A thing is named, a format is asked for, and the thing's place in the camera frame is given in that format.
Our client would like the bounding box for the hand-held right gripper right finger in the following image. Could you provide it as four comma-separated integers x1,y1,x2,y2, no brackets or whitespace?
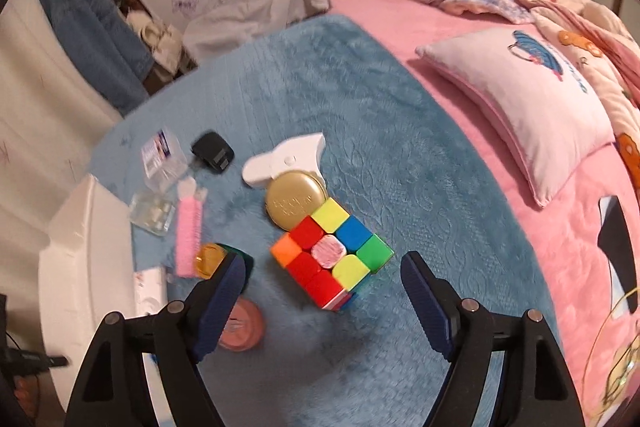
400,251,586,427

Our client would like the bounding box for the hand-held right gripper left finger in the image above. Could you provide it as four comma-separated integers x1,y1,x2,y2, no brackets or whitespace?
65,251,249,427

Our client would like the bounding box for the pink round container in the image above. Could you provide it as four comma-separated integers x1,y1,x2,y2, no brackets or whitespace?
216,297,265,353

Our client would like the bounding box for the green bottle with gold cap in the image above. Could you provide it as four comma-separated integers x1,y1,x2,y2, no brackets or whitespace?
194,243,254,293

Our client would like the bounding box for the pink hair roller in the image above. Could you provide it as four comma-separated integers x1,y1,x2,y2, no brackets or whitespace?
174,177,208,279

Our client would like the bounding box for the multicolour puzzle cube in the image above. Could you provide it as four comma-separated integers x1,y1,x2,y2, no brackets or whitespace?
270,198,394,312

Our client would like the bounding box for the white plastic tray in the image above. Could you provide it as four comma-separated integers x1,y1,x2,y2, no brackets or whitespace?
39,173,166,413

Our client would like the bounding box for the small clear plastic box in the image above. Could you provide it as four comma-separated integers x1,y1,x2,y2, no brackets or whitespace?
129,189,177,237

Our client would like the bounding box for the gold round tin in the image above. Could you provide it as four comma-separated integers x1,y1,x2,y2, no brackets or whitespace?
264,170,328,229

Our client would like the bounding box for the black charger plug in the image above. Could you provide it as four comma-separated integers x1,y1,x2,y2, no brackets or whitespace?
191,132,235,175

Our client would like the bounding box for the white plastic holder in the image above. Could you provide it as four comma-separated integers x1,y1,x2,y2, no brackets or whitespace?
242,132,327,188

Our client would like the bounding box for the clear labelled plastic box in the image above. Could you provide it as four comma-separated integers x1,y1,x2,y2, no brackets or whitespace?
140,129,187,180

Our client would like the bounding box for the white handheld screen device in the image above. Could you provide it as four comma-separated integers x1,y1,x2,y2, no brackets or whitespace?
134,268,167,315

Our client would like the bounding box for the pink bed sheet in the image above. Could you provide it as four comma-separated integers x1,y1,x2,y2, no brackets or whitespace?
305,0,640,427

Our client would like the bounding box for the blue plush blanket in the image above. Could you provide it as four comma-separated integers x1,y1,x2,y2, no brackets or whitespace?
90,14,566,427

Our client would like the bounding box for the pink cartoon pillow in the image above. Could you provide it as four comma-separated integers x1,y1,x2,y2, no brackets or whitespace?
416,28,616,208

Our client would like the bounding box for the cream patterned curtain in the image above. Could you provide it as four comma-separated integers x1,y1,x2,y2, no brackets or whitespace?
0,0,126,298

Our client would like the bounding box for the white handbag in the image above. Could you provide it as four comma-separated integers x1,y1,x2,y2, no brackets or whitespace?
127,9,183,72

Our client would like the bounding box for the grey-white cloth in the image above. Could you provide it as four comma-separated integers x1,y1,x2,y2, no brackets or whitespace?
182,0,331,62

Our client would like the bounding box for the blue denim jacket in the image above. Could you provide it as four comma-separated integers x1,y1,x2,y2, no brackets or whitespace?
37,0,156,115

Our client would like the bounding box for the pink cartoon quilt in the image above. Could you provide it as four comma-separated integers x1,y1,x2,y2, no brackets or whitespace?
510,0,640,158

